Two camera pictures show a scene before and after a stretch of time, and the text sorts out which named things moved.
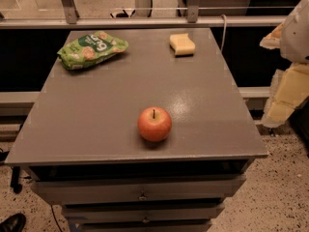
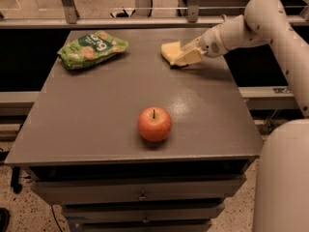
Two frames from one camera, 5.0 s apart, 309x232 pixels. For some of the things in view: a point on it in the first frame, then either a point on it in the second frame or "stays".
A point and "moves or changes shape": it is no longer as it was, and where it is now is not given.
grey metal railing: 73,20 stays
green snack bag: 90,48 stays
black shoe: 14,222 → 4,219
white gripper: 299,36 → 210,43
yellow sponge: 182,45 moves or changes shape
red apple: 154,124 stays
